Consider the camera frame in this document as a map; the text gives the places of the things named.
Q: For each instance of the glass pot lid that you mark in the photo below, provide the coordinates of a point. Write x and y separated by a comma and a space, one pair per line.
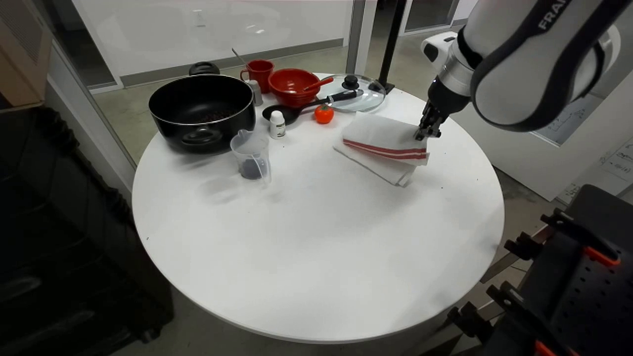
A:
363, 99

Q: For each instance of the black cabinet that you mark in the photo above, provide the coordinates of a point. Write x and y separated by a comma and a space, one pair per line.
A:
66, 250

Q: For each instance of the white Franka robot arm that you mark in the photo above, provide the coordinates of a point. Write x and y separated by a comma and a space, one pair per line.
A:
527, 66

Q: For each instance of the small orange round object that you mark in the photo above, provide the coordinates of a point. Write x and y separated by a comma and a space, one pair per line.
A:
323, 115

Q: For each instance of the small printed paper sheet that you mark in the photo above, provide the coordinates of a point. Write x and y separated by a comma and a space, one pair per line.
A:
614, 171

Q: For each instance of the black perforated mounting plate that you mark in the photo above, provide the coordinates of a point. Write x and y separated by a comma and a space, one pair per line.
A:
594, 303

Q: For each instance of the small white bottle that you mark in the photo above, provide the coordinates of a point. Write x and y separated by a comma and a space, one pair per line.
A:
278, 125

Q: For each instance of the black ladle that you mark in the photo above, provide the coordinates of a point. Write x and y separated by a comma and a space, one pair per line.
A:
280, 113

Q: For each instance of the small clear shaker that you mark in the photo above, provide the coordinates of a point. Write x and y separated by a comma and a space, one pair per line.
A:
254, 92

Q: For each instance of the large printed paper sheet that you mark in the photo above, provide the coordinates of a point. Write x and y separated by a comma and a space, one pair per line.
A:
570, 125

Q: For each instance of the red cup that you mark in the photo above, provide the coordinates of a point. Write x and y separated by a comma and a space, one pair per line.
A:
258, 72

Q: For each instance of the red plastic bowl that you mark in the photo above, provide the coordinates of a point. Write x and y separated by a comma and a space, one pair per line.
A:
293, 86

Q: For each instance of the white towel with red stripes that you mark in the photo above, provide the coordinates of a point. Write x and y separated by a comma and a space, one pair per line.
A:
382, 135

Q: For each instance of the black cooking pot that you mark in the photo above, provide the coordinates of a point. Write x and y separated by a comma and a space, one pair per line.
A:
198, 105

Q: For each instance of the clear plastic measuring cup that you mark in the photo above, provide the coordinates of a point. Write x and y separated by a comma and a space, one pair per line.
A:
250, 155

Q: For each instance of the black camera stand pole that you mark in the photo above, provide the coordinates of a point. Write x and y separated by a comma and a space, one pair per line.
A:
392, 40

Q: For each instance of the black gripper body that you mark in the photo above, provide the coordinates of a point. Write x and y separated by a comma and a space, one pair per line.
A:
446, 101

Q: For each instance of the cardboard box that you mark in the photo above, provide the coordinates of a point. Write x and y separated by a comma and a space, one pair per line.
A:
20, 66

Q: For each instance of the grey metal door post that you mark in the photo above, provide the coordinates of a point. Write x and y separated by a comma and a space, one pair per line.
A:
361, 32

